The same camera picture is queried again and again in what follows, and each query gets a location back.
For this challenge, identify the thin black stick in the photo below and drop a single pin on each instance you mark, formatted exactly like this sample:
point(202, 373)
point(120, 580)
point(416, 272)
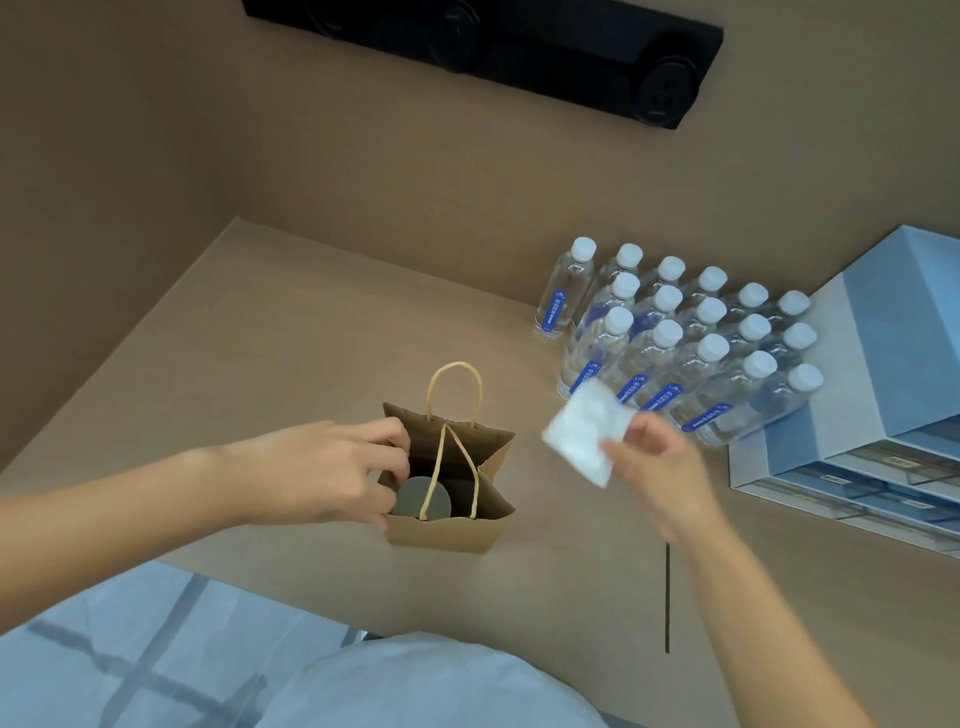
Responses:
point(667, 600)

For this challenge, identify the person's right fingers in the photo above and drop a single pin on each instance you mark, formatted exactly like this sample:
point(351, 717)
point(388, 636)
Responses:
point(637, 442)

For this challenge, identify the person's right forearm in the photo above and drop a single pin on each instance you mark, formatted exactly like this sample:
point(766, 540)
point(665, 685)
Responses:
point(757, 630)

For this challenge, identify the person's right hand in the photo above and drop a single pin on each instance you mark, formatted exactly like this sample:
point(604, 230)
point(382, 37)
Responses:
point(667, 480)

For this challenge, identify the person's white clothing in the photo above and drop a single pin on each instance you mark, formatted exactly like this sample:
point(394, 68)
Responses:
point(427, 686)

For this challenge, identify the person's left thumb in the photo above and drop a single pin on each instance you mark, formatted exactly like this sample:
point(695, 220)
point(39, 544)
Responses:
point(371, 508)

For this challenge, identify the person's left hand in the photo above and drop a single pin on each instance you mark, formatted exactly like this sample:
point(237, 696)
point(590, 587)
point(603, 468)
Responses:
point(300, 472)

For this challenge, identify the white napkin packet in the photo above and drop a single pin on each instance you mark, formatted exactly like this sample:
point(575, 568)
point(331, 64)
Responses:
point(589, 427)

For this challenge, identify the blue and white drawer box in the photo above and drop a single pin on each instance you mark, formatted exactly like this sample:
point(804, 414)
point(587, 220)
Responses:
point(885, 390)

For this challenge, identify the grey round can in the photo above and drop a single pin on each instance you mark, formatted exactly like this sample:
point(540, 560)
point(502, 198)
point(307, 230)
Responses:
point(411, 499)

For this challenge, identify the person's left forearm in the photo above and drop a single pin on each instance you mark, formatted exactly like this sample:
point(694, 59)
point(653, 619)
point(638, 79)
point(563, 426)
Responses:
point(112, 517)

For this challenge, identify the brown paper bag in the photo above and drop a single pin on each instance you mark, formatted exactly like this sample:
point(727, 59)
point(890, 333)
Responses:
point(450, 529)

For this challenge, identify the black socket panel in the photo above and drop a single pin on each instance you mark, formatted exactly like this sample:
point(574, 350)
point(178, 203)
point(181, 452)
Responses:
point(525, 45)

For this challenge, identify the group of clear water bottles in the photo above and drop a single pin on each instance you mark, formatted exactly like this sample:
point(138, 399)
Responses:
point(675, 352)

